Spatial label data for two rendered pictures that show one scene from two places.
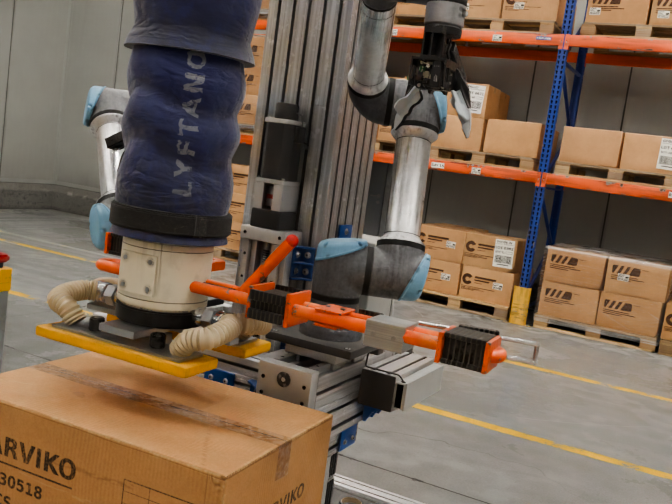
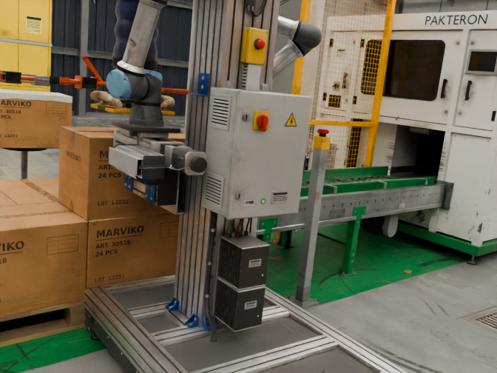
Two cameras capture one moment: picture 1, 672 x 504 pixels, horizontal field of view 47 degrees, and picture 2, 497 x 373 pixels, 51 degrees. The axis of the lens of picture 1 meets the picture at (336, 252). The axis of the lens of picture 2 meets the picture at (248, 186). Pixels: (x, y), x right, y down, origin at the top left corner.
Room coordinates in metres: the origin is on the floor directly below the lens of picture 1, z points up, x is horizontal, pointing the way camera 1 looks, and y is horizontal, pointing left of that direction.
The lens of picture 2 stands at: (3.26, -1.82, 1.27)
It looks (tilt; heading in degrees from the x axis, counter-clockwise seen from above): 11 degrees down; 117
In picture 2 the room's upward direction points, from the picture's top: 6 degrees clockwise
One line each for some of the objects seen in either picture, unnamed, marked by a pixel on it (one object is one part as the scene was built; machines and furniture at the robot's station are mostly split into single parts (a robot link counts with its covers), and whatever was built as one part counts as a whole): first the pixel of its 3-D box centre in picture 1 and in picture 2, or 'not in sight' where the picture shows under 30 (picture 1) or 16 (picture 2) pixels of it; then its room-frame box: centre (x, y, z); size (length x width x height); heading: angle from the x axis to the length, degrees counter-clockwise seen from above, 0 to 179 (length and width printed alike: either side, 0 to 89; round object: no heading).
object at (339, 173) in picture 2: not in sight; (324, 172); (1.91, 2.16, 0.60); 1.60 x 0.10 x 0.09; 68
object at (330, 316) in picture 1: (285, 291); (106, 84); (1.49, 0.09, 1.18); 0.93 x 0.30 x 0.04; 66
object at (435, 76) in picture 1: (437, 60); not in sight; (1.51, -0.14, 1.66); 0.09 x 0.08 x 0.12; 154
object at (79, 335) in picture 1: (125, 338); (125, 104); (1.38, 0.36, 1.08); 0.34 x 0.10 x 0.05; 66
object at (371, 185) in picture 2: not in sight; (379, 186); (2.41, 1.96, 0.60); 1.60 x 0.10 x 0.09; 68
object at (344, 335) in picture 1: (332, 313); (146, 112); (1.82, -0.01, 1.09); 0.15 x 0.15 x 0.10
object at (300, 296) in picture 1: (278, 304); (86, 82); (1.36, 0.09, 1.18); 0.10 x 0.08 x 0.06; 156
